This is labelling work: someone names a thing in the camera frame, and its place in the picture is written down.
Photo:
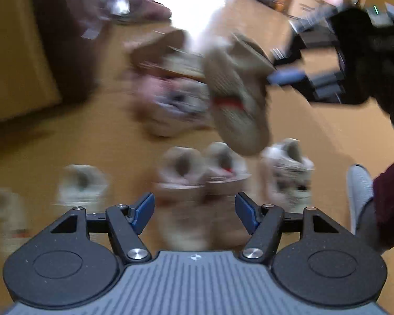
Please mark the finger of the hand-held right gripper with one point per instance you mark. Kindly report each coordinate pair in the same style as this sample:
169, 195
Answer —
302, 44
287, 78

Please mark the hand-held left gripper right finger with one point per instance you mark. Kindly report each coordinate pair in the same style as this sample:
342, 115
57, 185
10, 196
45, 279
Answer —
246, 211

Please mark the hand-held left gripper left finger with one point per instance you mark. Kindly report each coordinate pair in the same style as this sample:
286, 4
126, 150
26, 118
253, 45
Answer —
142, 211

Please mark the beige knit sock shoe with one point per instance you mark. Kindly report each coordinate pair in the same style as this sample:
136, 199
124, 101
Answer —
236, 105

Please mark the cream lace-up sneaker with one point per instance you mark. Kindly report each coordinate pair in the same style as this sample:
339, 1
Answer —
285, 167

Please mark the lavender-lined white sneaker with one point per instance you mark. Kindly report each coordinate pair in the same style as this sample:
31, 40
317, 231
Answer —
184, 105

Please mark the tan-soled white sneaker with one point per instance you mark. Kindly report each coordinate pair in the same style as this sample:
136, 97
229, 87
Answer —
180, 65
157, 47

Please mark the pink knit sock shoe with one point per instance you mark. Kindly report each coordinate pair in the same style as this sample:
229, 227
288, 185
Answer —
144, 88

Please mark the cardboard box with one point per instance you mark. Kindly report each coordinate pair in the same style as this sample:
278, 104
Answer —
312, 3

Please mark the person's grey shoe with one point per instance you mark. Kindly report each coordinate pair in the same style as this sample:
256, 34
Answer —
359, 187

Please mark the person's maroon trouser leg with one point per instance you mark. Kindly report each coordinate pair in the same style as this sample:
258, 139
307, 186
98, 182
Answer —
392, 203

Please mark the brown leather sofa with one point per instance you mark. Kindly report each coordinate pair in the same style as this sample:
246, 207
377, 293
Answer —
69, 39

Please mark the wooden cabinet door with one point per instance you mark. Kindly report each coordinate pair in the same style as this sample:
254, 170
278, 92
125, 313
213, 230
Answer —
16, 55

